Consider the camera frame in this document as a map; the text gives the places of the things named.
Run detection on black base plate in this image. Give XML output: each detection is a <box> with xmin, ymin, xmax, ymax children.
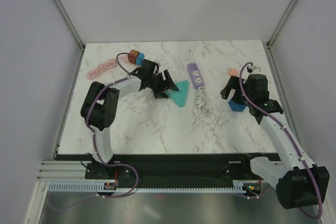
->
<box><xmin>83</xmin><ymin>152</ymin><xmax>272</xmax><ymax>189</ymax></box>

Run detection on white cord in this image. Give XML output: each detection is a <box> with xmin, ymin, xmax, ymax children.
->
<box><xmin>194</xmin><ymin>86</ymin><xmax>211</xmax><ymax>114</ymax></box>

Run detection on left aluminium frame post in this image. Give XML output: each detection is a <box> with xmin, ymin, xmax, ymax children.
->
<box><xmin>52</xmin><ymin>0</ymin><xmax>85</xmax><ymax>52</ymax></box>

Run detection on brown cube plug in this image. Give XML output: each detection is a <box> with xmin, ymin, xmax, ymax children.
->
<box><xmin>127</xmin><ymin>49</ymin><xmax>140</xmax><ymax>65</ymax></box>

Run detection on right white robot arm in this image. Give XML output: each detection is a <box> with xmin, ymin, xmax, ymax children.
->
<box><xmin>220</xmin><ymin>74</ymin><xmax>330</xmax><ymax>209</ymax></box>

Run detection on right aluminium frame post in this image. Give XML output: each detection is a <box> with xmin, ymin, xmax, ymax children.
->
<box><xmin>263</xmin><ymin>0</ymin><xmax>299</xmax><ymax>50</ymax></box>

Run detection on aluminium rail bar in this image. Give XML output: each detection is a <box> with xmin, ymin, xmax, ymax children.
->
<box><xmin>37</xmin><ymin>161</ymin><xmax>86</xmax><ymax>182</ymax></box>

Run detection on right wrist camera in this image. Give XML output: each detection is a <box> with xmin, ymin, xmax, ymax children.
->
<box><xmin>247</xmin><ymin>65</ymin><xmax>261</xmax><ymax>74</ymax></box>

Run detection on pink braided cable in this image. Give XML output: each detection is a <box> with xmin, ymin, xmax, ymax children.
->
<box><xmin>86</xmin><ymin>58</ymin><xmax>119</xmax><ymax>80</ymax></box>

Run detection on light blue plug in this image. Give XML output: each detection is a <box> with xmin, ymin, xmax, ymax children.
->
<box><xmin>136</xmin><ymin>53</ymin><xmax>145</xmax><ymax>66</ymax></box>

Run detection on blue cube plug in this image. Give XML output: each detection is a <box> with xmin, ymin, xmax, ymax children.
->
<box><xmin>228</xmin><ymin>100</ymin><xmax>246</xmax><ymax>112</ymax></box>

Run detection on pink plug adapter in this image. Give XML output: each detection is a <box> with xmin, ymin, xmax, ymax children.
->
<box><xmin>228</xmin><ymin>69</ymin><xmax>239</xmax><ymax>77</ymax></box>

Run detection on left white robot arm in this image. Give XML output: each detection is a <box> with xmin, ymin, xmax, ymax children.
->
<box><xmin>80</xmin><ymin>59</ymin><xmax>179</xmax><ymax>178</ymax></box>

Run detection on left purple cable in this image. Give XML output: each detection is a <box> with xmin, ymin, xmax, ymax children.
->
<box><xmin>85</xmin><ymin>52</ymin><xmax>139</xmax><ymax>198</ymax></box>

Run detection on teal power strip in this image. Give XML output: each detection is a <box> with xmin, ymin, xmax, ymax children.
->
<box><xmin>165</xmin><ymin>80</ymin><xmax>190</xmax><ymax>108</ymax></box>

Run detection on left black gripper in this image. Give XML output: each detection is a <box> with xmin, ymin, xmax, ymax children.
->
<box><xmin>148</xmin><ymin>70</ymin><xmax>179</xmax><ymax>99</ymax></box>

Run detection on purple power strip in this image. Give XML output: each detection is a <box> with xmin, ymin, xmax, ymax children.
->
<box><xmin>187</xmin><ymin>63</ymin><xmax>204</xmax><ymax>90</ymax></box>

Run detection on white cube plug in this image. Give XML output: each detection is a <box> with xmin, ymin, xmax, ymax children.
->
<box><xmin>145</xmin><ymin>56</ymin><xmax>156</xmax><ymax>62</ymax></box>

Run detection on white cable duct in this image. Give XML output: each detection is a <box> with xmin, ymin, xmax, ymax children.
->
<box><xmin>48</xmin><ymin>181</ymin><xmax>253</xmax><ymax>194</ymax></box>

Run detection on aluminium frame post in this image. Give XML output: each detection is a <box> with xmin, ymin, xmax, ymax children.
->
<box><xmin>263</xmin><ymin>0</ymin><xmax>299</xmax><ymax>50</ymax></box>
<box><xmin>52</xmin><ymin>0</ymin><xmax>85</xmax><ymax>52</ymax></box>

